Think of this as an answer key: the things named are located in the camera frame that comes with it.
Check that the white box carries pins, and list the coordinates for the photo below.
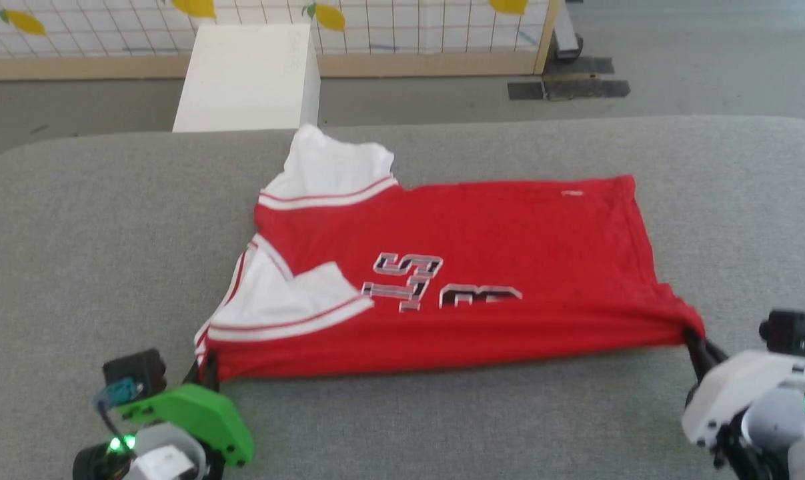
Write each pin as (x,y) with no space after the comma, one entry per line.
(249,80)

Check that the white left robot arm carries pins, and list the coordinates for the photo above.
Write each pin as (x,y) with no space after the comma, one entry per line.
(155,460)

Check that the short black floor tape strip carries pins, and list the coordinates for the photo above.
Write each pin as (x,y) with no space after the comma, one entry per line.
(579,65)

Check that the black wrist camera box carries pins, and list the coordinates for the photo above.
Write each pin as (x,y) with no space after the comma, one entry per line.
(795,333)
(139,370)

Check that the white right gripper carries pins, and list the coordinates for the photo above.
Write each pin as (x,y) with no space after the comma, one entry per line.
(729,393)

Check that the long black floor tape strip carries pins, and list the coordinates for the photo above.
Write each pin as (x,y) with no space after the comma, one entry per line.
(569,90)

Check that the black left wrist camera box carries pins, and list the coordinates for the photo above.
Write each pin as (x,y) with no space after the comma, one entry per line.
(139,370)

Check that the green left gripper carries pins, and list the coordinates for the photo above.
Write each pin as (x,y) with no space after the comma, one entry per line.
(202,413)

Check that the yellow lemon decoration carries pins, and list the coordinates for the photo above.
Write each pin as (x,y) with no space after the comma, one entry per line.
(507,5)
(22,22)
(195,6)
(327,18)

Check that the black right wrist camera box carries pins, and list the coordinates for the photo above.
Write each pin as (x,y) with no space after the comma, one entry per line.
(795,333)

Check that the wooden fence with grid panel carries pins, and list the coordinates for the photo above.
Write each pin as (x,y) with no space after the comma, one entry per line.
(402,63)

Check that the red and white jersey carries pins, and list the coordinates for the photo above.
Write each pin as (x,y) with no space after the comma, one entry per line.
(495,246)

